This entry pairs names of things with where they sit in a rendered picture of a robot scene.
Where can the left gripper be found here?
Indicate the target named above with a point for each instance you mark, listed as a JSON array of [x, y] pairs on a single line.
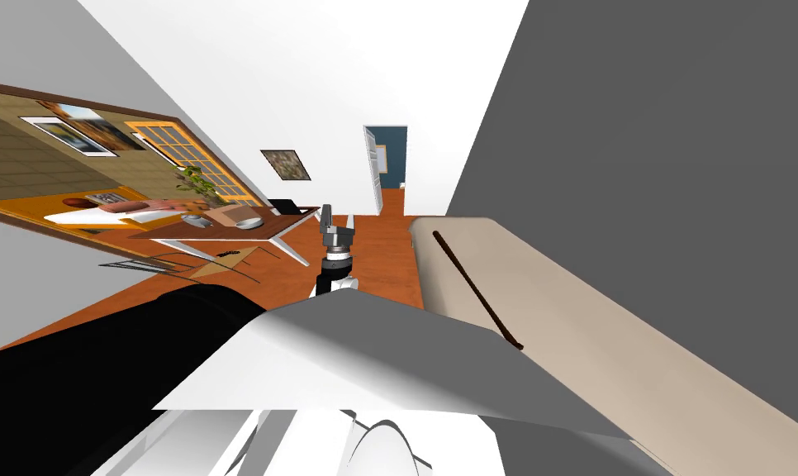
[[338, 238]]

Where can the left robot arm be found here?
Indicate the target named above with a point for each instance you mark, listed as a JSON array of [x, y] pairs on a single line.
[[75, 383]]

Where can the white door leaf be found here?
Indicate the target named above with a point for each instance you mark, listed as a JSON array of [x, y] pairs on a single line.
[[374, 172]]

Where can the wooden table with white legs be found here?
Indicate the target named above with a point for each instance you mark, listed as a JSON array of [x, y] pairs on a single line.
[[267, 230]]

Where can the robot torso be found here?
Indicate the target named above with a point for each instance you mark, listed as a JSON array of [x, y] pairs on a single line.
[[372, 357]]

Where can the green potted plant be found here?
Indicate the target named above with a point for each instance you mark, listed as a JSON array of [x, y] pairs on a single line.
[[201, 184]]

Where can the orange framed window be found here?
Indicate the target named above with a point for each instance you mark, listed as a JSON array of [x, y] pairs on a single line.
[[194, 155]]

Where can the beige cupboard door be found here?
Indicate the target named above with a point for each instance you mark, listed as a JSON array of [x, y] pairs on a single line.
[[604, 344]]

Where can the dark framed wall picture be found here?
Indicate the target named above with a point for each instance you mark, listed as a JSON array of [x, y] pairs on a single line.
[[285, 164]]

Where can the white framed wall picture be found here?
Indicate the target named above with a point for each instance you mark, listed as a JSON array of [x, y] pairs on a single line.
[[68, 136]]

